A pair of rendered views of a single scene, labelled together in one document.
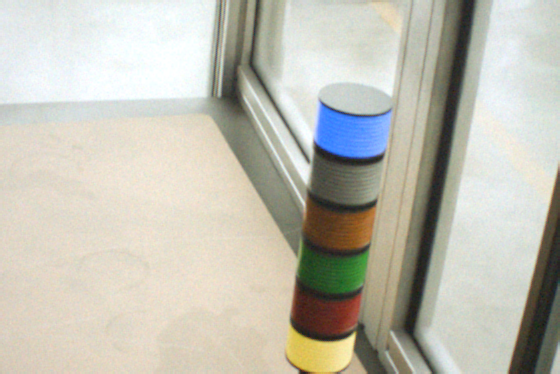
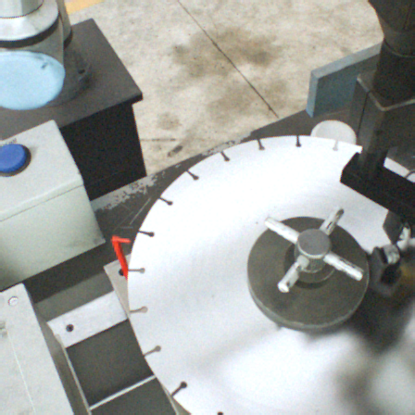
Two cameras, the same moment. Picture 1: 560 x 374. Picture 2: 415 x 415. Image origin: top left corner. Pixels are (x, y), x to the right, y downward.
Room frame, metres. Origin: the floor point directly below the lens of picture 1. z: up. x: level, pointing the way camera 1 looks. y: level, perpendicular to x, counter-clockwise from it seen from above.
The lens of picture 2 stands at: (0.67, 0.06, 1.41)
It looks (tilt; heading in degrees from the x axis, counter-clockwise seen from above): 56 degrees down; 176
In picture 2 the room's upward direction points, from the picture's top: 6 degrees counter-clockwise
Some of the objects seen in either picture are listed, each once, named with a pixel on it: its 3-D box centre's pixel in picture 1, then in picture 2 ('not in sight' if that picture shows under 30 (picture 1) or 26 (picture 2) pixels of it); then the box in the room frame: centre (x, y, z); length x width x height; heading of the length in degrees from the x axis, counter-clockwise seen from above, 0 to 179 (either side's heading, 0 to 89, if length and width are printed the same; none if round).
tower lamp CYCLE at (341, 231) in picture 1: (339, 213); not in sight; (0.66, -0.04, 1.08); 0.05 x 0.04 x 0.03; 18
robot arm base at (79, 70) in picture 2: not in sight; (44, 55); (-0.12, -0.12, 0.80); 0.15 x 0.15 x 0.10
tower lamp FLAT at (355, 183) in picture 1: (346, 167); not in sight; (0.66, -0.04, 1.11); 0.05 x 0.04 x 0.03; 18
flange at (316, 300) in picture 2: not in sight; (308, 266); (0.44, 0.17, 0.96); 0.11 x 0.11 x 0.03
